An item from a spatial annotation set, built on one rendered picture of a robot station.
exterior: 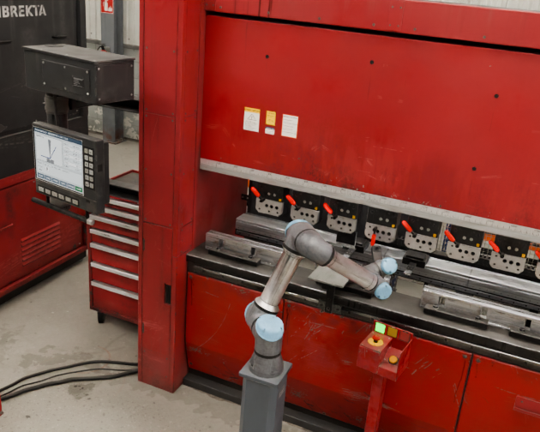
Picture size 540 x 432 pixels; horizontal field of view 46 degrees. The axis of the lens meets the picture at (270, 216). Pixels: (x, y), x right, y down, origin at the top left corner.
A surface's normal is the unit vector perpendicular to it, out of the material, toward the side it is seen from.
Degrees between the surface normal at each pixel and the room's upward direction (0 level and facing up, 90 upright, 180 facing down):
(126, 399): 0
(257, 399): 90
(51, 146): 90
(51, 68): 90
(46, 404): 0
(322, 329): 90
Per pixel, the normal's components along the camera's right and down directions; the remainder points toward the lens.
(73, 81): -0.56, 0.26
